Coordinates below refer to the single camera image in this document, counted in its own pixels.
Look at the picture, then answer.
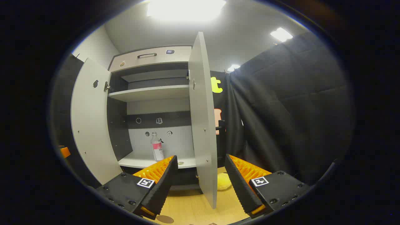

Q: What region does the grey cabinet shelf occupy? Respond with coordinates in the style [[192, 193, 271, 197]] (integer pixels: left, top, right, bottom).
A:
[[108, 85, 190, 103]]

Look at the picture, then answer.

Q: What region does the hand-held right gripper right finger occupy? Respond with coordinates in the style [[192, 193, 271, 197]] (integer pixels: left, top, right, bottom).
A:
[[224, 154, 311, 218]]

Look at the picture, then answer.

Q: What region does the yellow plush toy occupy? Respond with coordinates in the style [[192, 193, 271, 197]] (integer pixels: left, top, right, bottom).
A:
[[217, 173, 233, 191]]

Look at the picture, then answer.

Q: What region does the clear plastic bottle pink label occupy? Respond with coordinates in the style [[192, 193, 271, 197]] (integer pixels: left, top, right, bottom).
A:
[[151, 132, 165, 162]]

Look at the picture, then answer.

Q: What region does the black backdrop cloth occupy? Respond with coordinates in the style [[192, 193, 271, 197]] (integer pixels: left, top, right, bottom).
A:
[[50, 31, 355, 188]]

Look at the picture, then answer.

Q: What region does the grey and black cabinet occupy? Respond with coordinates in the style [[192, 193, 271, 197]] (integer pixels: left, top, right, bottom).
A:
[[106, 45, 200, 192]]

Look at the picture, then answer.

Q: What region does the grey cabinet drawer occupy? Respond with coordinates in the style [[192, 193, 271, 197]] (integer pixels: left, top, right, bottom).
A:
[[108, 46, 192, 73]]

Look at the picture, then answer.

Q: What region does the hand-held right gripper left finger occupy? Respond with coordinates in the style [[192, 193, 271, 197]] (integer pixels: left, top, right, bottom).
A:
[[95, 155, 178, 219]]

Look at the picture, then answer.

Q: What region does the grey cabinet door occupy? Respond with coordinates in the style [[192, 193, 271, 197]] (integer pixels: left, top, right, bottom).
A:
[[188, 31, 218, 209], [71, 58, 123, 185]]

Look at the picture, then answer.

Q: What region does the large ceiling light panel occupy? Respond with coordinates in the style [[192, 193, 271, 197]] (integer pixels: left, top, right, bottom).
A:
[[147, 0, 227, 21]]

